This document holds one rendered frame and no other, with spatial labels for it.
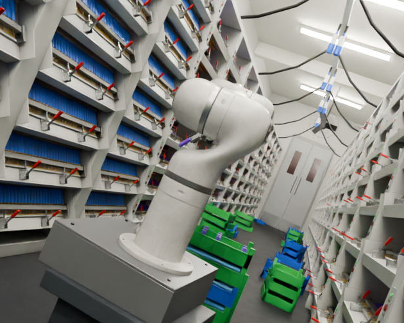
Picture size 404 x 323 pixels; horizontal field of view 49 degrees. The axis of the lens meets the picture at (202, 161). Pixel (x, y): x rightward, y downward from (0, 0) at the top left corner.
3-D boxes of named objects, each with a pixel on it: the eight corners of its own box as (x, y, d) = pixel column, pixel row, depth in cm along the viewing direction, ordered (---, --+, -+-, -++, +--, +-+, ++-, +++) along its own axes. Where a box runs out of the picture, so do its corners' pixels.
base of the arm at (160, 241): (101, 235, 101) (134, 161, 100) (149, 237, 117) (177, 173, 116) (163, 277, 91) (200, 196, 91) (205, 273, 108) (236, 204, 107)
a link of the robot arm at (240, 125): (168, 172, 110) (208, 84, 109) (236, 204, 108) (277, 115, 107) (159, 173, 98) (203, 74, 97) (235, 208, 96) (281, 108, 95)
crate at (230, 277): (167, 256, 171) (175, 237, 171) (174, 248, 191) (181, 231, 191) (238, 289, 168) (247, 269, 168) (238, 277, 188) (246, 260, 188)
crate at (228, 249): (175, 237, 171) (183, 218, 171) (181, 231, 191) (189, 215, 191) (247, 269, 168) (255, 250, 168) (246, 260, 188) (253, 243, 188)
